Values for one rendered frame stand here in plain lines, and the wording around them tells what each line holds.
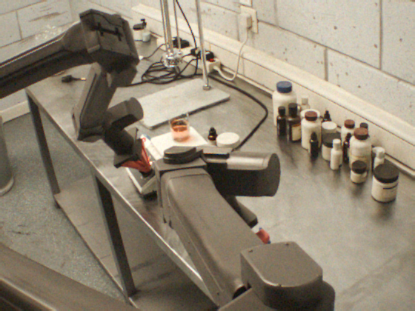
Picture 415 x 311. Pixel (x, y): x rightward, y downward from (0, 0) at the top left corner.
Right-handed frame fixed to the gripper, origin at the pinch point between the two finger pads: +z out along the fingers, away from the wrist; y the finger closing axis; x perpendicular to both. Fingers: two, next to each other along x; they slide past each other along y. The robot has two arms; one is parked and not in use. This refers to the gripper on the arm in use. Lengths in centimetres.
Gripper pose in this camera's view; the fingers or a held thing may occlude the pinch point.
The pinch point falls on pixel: (147, 167)
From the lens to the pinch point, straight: 141.1
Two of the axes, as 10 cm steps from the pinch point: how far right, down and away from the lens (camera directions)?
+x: -8.4, 4.1, 3.5
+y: -0.4, -7.0, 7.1
